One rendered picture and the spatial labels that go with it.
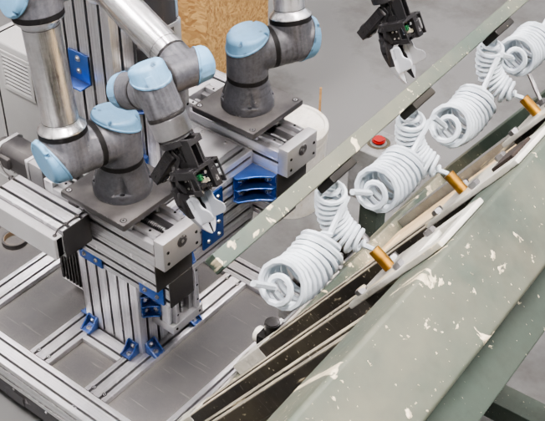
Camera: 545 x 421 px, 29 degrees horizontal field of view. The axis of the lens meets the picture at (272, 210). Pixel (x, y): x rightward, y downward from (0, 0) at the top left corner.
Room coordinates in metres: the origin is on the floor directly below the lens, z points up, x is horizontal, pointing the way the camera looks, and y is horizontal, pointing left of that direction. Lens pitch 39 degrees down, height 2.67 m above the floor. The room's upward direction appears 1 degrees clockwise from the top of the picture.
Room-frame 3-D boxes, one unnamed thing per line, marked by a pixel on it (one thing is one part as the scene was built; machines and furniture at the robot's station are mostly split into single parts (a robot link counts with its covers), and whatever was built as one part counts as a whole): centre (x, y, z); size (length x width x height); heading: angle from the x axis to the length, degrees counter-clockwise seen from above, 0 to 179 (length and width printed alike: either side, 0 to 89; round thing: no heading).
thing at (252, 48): (2.48, 0.07, 1.20); 0.13 x 0.12 x 0.14; 117
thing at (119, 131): (2.08, 0.38, 1.20); 0.13 x 0.12 x 0.14; 129
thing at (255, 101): (2.48, 0.07, 1.09); 0.15 x 0.15 x 0.10
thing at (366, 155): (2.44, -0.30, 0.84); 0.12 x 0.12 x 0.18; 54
